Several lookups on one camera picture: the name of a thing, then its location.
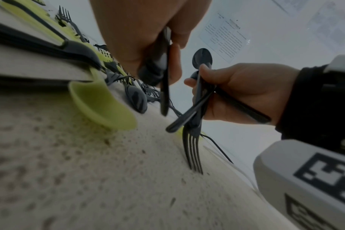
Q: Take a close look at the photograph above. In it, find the person's left hand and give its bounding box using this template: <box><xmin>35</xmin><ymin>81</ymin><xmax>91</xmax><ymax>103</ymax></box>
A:
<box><xmin>88</xmin><ymin>0</ymin><xmax>213</xmax><ymax>88</ymax></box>

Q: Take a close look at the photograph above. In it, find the black plastic fork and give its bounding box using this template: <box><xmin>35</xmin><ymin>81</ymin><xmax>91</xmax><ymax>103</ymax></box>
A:
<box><xmin>182</xmin><ymin>65</ymin><xmax>207</xmax><ymax>175</ymax></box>

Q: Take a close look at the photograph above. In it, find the stack of black spoons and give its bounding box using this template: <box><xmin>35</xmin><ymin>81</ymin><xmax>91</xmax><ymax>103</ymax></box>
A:
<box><xmin>137</xmin><ymin>27</ymin><xmax>173</xmax><ymax>117</ymax></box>

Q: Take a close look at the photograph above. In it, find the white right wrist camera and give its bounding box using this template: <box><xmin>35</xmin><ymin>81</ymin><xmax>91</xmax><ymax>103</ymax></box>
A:
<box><xmin>253</xmin><ymin>139</ymin><xmax>345</xmax><ymax>230</ymax></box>

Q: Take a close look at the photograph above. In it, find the long thin black cable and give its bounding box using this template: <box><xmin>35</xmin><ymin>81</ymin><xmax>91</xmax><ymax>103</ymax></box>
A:
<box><xmin>200</xmin><ymin>133</ymin><xmax>235</xmax><ymax>164</ymax></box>

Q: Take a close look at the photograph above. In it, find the person's right hand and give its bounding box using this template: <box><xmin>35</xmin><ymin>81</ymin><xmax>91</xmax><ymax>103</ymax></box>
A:
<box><xmin>183</xmin><ymin>63</ymin><xmax>301</xmax><ymax>127</ymax></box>

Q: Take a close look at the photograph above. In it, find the pile of plastic cutlery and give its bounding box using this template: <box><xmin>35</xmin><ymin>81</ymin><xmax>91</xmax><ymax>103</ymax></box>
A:
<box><xmin>0</xmin><ymin>0</ymin><xmax>207</xmax><ymax>138</ymax></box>

